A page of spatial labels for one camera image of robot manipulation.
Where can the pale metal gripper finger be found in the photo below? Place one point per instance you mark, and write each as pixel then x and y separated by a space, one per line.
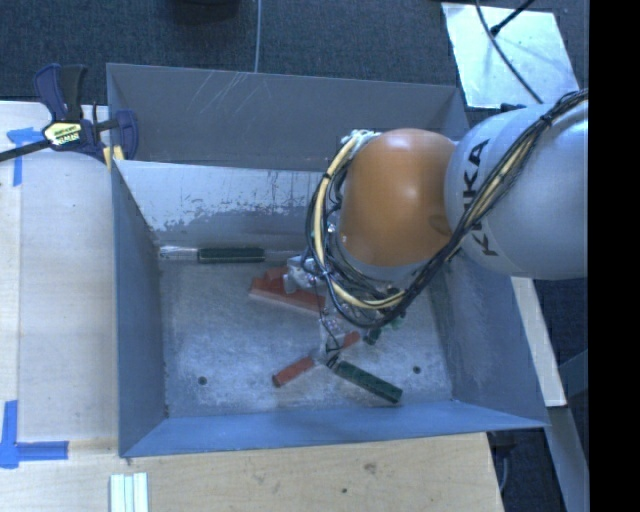
pixel 332 360
pixel 332 330

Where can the red-brown flat block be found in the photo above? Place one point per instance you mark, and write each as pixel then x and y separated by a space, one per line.
pixel 294 371
pixel 280 292

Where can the grey metal bin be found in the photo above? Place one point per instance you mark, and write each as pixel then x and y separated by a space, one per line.
pixel 235 345

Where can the pale wood board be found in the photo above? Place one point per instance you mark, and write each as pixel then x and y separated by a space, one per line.
pixel 65 300

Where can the black cylinder on white bracket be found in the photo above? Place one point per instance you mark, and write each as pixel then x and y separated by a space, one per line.
pixel 372 336

